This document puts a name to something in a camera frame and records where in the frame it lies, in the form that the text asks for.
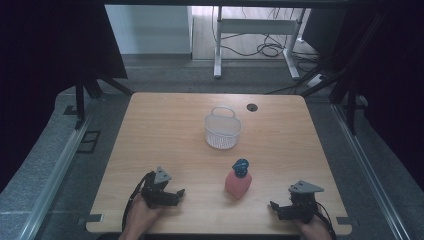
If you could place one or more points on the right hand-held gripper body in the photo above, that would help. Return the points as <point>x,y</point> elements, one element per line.
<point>304,202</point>

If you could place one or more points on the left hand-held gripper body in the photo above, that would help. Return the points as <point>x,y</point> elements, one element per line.
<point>156,192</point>

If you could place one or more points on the pink bottle with blue pump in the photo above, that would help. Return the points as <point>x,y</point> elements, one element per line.
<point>238,180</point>

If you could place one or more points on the white plastic basket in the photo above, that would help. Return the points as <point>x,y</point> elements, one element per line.
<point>222,130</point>

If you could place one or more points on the person's left hand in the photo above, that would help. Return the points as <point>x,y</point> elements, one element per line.
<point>141,215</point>

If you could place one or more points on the person's right hand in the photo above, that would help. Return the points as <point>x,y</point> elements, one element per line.
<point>312,229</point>

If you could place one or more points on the black table grommet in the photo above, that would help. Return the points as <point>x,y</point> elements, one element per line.
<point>252,107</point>

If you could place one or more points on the black metal stand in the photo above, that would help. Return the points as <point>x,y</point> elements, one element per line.
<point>350,100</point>
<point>87,90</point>

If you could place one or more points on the white power strip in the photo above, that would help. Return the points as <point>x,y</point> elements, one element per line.
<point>315,80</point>

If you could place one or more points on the black curtain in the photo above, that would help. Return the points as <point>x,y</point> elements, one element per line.
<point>50,66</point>
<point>393,83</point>

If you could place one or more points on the white cabinet panel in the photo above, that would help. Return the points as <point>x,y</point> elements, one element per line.
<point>150,30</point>

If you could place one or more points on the aluminium rail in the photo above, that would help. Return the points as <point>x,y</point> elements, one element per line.
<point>53,180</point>
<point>370,173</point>

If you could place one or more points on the black floor bracket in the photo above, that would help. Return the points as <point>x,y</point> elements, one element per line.
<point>88,142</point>

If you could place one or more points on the white desk frame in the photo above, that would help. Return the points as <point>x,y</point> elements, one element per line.
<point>256,26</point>

